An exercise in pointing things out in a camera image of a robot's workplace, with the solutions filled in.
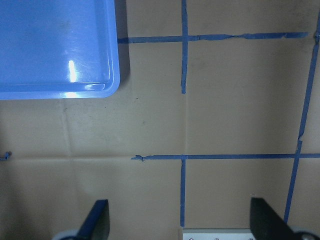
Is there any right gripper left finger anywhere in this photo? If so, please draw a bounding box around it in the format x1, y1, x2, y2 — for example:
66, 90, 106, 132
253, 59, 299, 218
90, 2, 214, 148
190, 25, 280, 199
76, 199, 110, 240

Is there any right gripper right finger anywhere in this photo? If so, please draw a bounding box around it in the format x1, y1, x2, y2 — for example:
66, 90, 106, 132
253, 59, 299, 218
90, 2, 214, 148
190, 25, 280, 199
250, 197, 296, 240

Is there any blue plastic tray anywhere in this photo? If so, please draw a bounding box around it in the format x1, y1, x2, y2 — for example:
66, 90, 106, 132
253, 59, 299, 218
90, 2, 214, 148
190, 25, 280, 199
0, 0, 120, 100

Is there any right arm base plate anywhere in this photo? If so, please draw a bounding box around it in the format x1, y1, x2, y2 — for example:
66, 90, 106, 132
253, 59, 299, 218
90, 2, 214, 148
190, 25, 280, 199
182, 228, 255, 240

